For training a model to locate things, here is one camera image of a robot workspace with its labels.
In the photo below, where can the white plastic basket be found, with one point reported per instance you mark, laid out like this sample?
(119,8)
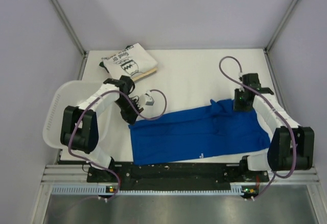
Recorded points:
(78,93)

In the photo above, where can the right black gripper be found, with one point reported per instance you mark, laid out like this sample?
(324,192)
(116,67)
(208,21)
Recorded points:
(237,106)

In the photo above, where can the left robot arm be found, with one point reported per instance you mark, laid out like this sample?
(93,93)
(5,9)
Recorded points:
(80,130)

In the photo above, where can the aluminium front rail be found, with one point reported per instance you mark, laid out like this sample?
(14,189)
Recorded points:
(75,174)

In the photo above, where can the right aluminium frame post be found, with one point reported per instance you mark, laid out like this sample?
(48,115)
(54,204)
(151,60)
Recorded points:
(281,25)

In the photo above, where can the left aluminium frame post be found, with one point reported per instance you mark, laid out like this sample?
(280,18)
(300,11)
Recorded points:
(68,27)

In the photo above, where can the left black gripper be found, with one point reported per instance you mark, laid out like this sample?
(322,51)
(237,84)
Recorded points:
(130,118)

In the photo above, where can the aluminium frame post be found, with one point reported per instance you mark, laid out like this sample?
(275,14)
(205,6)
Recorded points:
(281,25)
(68,27)

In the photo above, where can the blue t-shirt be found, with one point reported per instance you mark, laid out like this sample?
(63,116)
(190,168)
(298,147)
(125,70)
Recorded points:
(203,132)

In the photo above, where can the grey slotted cable duct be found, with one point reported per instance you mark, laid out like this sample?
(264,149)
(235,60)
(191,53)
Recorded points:
(109,190)

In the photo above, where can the white folded printed t-shirt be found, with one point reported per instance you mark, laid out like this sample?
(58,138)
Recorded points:
(132,60)

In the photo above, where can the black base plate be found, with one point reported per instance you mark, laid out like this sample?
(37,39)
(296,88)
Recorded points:
(181,176)

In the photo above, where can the beige folded t-shirt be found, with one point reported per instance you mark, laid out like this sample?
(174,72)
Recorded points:
(144,75)

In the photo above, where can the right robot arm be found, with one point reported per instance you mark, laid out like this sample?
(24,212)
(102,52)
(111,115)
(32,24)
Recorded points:
(292,145)

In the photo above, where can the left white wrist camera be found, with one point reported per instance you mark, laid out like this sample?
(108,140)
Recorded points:
(146,99)

